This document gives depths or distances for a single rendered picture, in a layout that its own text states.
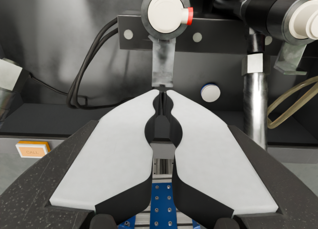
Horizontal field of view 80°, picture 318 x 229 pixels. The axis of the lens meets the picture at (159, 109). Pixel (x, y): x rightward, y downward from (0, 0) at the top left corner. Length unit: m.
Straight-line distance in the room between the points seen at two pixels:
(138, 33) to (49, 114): 0.30
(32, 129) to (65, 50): 0.16
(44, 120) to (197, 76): 0.33
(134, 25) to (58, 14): 0.21
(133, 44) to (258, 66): 0.14
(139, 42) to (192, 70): 0.20
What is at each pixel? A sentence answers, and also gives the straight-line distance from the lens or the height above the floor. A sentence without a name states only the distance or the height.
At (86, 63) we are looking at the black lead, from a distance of 0.23.
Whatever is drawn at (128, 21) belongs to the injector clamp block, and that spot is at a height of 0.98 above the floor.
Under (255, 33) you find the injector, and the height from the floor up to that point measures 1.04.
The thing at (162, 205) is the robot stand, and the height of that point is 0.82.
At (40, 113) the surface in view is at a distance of 0.48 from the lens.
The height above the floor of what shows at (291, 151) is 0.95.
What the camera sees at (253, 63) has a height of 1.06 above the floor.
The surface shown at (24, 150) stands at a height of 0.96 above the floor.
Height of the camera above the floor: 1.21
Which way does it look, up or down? 58 degrees down
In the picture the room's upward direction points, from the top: 179 degrees counter-clockwise
